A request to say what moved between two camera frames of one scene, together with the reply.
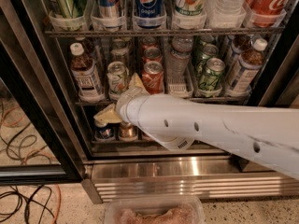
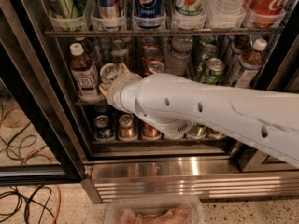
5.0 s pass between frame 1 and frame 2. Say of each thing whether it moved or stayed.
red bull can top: stayed
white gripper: moved
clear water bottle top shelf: stayed
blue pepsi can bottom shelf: stayed
